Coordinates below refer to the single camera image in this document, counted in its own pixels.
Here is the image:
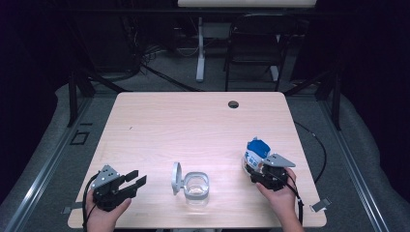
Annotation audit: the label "black metal stand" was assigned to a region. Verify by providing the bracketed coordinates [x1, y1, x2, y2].
[66, 68, 133, 129]
[283, 68, 342, 131]

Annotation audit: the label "black folding chair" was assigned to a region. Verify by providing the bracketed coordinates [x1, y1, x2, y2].
[223, 13, 300, 93]

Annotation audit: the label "white desk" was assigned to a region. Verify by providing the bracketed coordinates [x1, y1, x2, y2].
[177, 0, 319, 83]

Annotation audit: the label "aluminium floor rail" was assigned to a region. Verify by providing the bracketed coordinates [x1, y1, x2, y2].
[2, 96, 95, 232]
[316, 96, 392, 232]

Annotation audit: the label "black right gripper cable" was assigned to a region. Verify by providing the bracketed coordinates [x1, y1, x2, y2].
[274, 173, 305, 226]

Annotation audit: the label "black floor socket frame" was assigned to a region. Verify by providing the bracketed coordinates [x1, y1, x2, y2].
[69, 130, 91, 146]

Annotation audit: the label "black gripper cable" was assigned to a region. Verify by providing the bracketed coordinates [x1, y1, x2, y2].
[274, 173, 305, 226]
[81, 173, 101, 232]

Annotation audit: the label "grey metal table bracket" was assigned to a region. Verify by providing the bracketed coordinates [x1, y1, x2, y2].
[60, 202, 83, 216]
[309, 196, 333, 214]

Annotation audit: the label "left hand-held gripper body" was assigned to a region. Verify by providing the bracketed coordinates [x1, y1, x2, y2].
[90, 164, 139, 213]

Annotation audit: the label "person's left hand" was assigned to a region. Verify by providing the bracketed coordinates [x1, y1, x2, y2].
[84, 188, 133, 232]

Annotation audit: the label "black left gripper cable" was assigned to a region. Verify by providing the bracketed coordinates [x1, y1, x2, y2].
[81, 173, 101, 232]

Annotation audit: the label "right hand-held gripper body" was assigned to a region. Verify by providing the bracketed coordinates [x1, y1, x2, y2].
[249, 153, 297, 192]

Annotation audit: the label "thick black floor cable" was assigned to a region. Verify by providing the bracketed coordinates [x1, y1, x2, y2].
[140, 62, 203, 93]

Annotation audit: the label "person's right hand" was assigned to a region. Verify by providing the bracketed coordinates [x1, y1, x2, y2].
[255, 167, 300, 226]

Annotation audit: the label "clear jar with white lid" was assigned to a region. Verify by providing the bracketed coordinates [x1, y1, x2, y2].
[170, 160, 211, 208]

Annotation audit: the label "blue and white pouch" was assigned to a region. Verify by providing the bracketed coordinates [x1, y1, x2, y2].
[242, 136, 273, 177]

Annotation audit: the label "thin black floor cable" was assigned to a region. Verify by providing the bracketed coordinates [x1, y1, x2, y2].
[293, 120, 329, 186]

